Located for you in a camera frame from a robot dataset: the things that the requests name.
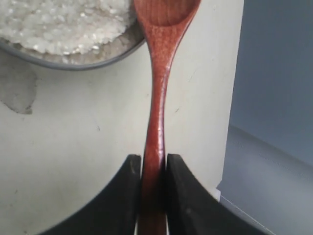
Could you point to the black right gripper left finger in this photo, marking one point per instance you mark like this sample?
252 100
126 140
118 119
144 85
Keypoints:
113 211

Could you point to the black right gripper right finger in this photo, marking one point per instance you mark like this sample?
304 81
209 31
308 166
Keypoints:
192 210

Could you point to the steel bowl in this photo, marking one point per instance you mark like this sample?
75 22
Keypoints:
66 63

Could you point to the reddish wooden spoon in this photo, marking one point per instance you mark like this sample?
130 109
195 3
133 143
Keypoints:
164 23

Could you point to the clear tape patch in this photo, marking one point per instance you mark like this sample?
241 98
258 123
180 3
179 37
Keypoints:
18 83

